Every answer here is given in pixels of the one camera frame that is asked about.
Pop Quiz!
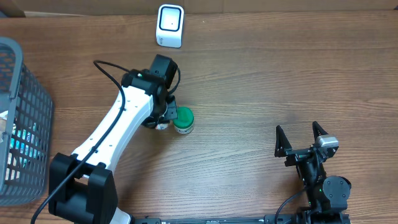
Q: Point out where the grey plastic mesh basket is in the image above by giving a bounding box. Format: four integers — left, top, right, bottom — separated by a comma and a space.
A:
1, 37, 54, 207

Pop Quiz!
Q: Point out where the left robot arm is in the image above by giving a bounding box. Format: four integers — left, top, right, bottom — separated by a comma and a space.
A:
44, 55, 180, 223

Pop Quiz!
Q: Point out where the white barcode scanner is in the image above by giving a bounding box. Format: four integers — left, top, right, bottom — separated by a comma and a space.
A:
155, 4, 185, 48

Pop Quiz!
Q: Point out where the green lid jar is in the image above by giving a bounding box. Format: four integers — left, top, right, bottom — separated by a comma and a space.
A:
173, 107, 195, 134

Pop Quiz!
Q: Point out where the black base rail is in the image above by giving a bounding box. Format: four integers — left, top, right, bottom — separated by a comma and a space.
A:
130, 213, 351, 224

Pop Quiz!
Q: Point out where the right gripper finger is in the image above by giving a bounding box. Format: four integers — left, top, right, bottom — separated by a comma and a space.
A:
274, 125, 292, 157
312, 121, 328, 140

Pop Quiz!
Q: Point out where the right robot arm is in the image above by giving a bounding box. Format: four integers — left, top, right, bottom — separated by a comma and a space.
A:
272, 121, 352, 223

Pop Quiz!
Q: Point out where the orange snack packet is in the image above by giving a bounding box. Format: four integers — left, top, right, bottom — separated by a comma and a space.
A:
155, 123, 170, 130

